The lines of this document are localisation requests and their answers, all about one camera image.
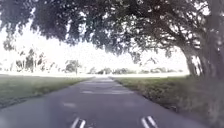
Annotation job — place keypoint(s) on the grass verge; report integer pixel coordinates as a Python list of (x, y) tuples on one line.
[(30, 86), (173, 93)]

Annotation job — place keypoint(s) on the grey asphalt path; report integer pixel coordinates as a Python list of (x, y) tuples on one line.
[(96, 106)]

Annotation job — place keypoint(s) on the large spreading tree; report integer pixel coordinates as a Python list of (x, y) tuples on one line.
[(133, 23)]

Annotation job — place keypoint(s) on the robot's own part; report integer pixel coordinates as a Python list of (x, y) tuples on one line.
[(148, 122), (78, 123)]

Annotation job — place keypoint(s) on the distant row of trees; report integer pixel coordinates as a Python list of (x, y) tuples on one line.
[(100, 68)]

